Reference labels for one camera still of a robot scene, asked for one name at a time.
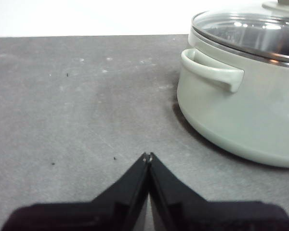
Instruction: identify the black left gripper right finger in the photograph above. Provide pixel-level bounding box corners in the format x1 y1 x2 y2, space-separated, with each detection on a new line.
148 152 289 231

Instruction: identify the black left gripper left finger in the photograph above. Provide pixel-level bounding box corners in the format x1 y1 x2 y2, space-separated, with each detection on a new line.
0 152 150 231

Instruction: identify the glass lid with green knob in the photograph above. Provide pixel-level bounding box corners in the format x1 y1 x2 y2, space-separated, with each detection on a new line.
191 0 289 65

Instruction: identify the sage green electric cooking pot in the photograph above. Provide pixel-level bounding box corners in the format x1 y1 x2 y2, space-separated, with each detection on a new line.
176 25 289 168

